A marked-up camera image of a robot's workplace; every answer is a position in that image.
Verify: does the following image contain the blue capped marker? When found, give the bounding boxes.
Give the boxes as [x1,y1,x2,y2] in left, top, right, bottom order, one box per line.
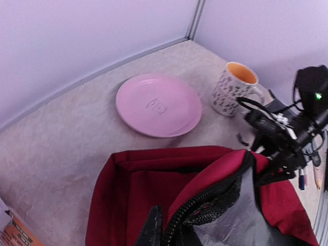
[298,168,307,191]

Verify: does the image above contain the orange treehouse book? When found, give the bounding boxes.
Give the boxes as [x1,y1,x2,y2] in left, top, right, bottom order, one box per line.
[1,199,44,246]

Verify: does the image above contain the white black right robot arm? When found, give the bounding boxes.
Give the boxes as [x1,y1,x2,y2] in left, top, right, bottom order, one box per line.
[238,65,327,157]

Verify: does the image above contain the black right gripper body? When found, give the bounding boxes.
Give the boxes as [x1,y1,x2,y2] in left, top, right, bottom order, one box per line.
[244,110,299,158]

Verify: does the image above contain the grey pencil case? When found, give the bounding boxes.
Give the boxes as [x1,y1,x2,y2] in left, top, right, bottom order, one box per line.
[265,90,325,167]

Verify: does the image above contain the red student backpack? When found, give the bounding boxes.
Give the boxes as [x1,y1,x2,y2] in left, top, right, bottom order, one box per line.
[85,146,318,245]

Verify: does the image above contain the pink plastic plate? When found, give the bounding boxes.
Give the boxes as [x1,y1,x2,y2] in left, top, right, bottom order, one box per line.
[115,74,202,138]

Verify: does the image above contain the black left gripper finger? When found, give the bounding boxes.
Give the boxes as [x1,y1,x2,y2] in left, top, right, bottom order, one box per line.
[135,206,163,246]

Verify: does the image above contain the patterned mug orange inside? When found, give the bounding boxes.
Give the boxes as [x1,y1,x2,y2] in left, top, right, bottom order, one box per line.
[210,61,264,117]

